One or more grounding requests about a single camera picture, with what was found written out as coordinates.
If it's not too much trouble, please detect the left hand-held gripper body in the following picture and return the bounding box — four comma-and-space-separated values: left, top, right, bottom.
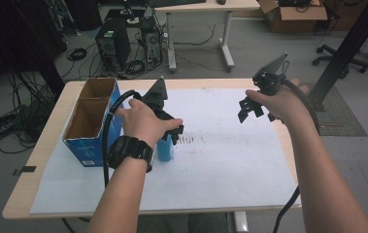
133, 76, 184, 137

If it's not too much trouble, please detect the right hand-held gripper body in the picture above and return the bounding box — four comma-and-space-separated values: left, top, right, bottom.
251, 52, 290, 123

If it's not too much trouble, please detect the blue plastic bottle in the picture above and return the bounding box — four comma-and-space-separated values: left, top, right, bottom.
155, 133, 176, 163

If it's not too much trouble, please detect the person's left hand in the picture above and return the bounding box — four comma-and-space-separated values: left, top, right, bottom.
115, 98, 184, 150

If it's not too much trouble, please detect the person's right hand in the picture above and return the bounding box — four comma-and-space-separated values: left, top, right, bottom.
245, 78, 311, 123

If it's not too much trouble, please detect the black wristwatch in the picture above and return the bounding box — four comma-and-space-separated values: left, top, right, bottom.
106, 135, 155, 173

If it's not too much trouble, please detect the grey computer tower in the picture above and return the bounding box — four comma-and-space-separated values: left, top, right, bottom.
140, 16, 164, 66

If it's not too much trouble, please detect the black computer tower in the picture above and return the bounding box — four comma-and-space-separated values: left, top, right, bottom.
94, 17, 132, 73

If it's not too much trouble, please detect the brown cardboard box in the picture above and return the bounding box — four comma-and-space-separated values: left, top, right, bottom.
256, 0, 329, 34

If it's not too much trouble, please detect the blue cardboard box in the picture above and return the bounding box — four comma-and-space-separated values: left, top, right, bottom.
61, 77, 125, 168

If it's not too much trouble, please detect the black office chair base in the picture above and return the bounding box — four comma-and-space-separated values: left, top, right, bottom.
312, 44, 368, 80

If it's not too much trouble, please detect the dark floor mat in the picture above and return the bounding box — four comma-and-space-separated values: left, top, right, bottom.
314, 84, 368, 138

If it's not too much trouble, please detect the black keyboard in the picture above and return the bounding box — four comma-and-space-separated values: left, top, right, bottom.
148, 0, 208, 8

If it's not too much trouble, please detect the white desk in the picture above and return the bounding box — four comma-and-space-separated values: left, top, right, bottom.
153, 0, 262, 74

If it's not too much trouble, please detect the white table leg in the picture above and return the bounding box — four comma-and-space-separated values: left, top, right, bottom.
233, 211, 250, 233

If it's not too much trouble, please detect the dark curtain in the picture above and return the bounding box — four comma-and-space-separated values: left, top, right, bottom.
0, 0, 67, 100

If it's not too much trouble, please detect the black tape strip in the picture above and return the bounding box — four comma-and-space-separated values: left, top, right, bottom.
12, 165, 38, 177

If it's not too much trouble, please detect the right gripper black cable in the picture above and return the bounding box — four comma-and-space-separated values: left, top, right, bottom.
271, 79, 321, 233

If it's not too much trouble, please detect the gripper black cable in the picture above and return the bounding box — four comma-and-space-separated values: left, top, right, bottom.
271, 79, 321, 233
101, 89, 144, 189

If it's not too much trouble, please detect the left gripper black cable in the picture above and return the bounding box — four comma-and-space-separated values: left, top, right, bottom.
101, 89, 144, 189

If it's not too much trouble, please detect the black metal post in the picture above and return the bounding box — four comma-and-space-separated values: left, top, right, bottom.
307, 0, 368, 112

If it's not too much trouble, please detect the coiled black cable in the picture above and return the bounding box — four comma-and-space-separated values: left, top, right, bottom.
65, 47, 88, 62

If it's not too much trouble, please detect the bundle of black floor cables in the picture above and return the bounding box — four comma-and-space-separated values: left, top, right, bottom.
0, 71, 58, 154

